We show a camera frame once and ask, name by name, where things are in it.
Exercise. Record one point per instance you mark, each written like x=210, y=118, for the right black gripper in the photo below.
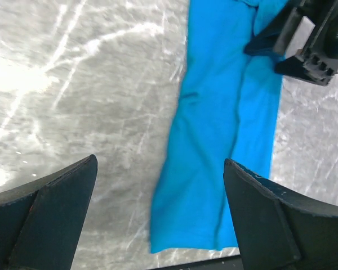
x=311, y=63

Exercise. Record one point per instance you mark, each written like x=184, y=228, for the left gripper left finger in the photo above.
x=41, y=221

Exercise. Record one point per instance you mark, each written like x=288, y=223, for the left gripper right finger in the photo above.
x=278, y=228

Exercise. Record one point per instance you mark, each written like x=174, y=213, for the blue t shirt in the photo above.
x=227, y=109

